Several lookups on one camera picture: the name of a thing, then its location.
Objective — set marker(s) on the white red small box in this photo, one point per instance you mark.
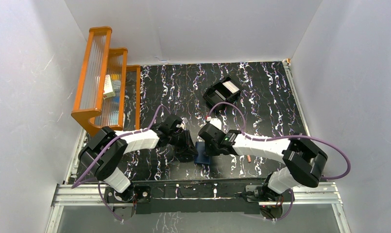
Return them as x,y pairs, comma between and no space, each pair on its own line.
108,90

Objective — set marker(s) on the white card stack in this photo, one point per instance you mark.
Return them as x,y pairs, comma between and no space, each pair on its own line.
231,86

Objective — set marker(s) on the blue leather card holder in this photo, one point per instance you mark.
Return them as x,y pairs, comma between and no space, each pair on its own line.
201,157

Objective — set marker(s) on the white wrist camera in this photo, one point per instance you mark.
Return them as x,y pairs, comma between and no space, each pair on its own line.
182,125
214,121

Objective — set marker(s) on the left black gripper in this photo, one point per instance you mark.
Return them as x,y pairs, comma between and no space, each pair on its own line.
185,151

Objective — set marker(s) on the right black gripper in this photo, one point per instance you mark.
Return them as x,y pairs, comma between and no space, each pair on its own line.
211,153

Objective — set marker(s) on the orange wooden rack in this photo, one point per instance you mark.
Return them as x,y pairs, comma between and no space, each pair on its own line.
90,110

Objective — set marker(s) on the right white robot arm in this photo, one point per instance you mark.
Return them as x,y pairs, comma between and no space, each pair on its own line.
304,161

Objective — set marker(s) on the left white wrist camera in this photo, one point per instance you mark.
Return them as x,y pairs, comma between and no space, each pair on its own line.
182,125

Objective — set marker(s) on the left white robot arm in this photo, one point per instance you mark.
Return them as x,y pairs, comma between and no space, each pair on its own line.
102,154

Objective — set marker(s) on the black card box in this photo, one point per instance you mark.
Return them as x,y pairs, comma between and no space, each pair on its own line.
218,93

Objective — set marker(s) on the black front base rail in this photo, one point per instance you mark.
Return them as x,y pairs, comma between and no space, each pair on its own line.
245,195

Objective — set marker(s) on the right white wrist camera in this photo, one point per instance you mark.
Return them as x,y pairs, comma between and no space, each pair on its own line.
214,121

